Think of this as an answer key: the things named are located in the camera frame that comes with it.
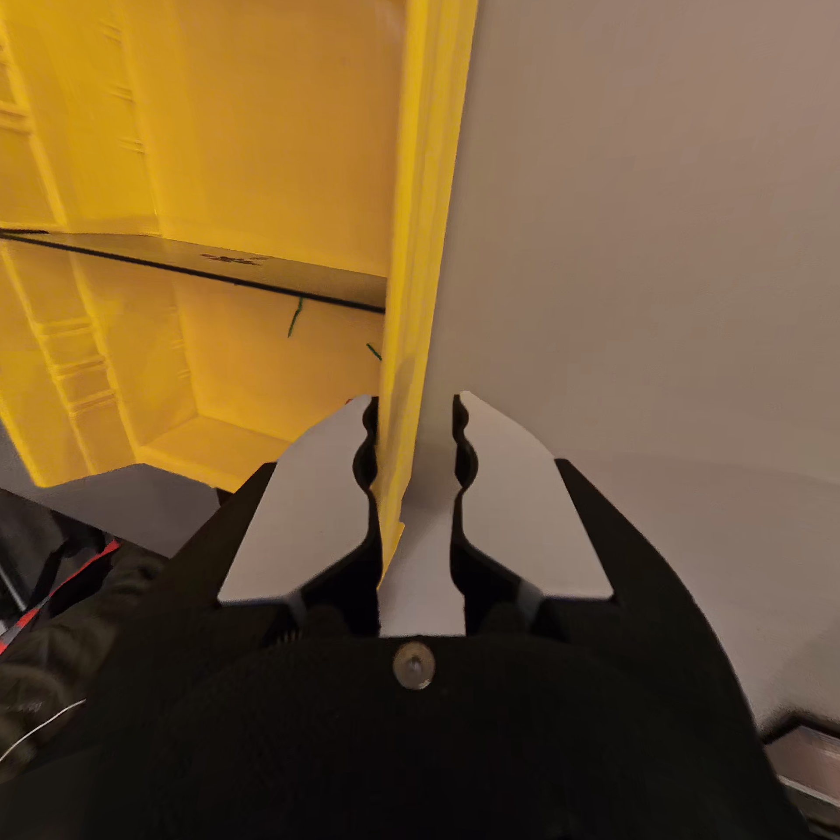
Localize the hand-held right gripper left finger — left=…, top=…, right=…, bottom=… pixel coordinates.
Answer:
left=217, top=394, right=383, bottom=605

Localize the yellow plastic bin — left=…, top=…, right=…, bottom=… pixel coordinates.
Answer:
left=0, top=0, right=480, bottom=588

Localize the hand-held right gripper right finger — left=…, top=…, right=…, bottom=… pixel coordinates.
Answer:
left=451, top=390, right=614, bottom=601

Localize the black bin divider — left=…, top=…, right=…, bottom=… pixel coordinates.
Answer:
left=0, top=230, right=388, bottom=315

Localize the metal rail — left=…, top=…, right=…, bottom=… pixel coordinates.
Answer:
left=761, top=715, right=840, bottom=840

